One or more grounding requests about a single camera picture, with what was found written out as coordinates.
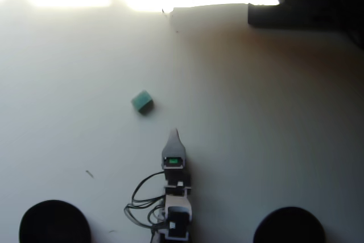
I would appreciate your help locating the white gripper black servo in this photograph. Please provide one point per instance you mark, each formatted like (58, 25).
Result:
(174, 174)

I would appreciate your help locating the blue cube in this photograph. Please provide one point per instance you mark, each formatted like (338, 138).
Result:
(142, 102)

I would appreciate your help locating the black round bowl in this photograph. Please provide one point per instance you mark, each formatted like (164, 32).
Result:
(54, 223)
(288, 226)

